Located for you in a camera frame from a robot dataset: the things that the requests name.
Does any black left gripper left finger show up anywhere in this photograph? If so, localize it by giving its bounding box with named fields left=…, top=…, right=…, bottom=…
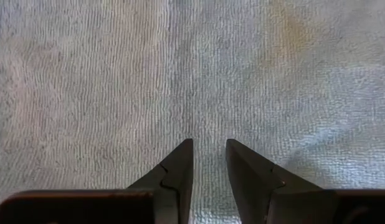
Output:
left=0, top=138, right=194, bottom=224

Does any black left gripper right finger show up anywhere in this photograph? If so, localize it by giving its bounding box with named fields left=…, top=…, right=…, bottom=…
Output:
left=226, top=138, right=385, bottom=224

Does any blue microfiber towel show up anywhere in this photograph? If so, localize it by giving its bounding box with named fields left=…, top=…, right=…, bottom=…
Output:
left=0, top=0, right=385, bottom=224

